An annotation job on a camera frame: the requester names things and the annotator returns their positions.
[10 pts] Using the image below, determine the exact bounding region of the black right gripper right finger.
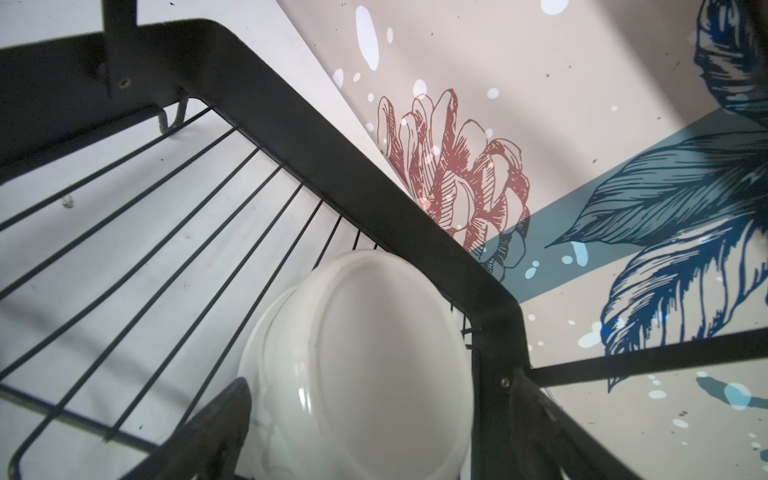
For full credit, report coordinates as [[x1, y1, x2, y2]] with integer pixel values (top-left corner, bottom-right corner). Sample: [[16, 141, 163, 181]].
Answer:
[[509, 370, 638, 479]]

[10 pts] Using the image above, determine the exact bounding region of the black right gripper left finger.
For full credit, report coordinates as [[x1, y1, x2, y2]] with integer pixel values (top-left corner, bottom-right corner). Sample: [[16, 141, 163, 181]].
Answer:
[[124, 378, 251, 479]]

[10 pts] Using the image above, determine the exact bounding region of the black wire dish rack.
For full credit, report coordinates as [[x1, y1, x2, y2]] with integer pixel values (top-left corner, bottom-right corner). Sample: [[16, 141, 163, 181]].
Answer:
[[1, 1, 767, 479]]

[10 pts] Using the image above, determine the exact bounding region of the white ceramic bowl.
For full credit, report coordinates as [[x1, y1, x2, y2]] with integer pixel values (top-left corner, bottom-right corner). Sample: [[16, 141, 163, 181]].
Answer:
[[238, 250, 474, 479]]

